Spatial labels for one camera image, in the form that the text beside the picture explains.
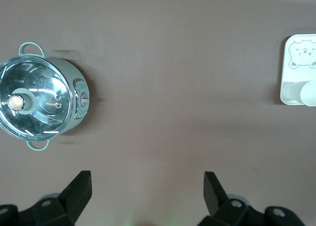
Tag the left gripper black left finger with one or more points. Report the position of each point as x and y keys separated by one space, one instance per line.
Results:
x=79 y=194

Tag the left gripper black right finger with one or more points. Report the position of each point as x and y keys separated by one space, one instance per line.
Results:
x=214 y=198

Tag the white IKEA cup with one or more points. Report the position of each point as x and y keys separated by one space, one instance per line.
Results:
x=308 y=93

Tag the cream bear print tray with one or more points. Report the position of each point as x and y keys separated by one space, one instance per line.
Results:
x=286 y=72

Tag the glass pot lid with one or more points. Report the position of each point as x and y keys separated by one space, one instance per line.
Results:
x=49 y=82

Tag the pale green electric pot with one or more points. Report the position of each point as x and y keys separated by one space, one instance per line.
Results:
x=74 y=72

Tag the brown table cover sheet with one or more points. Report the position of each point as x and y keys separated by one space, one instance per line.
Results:
x=158 y=87

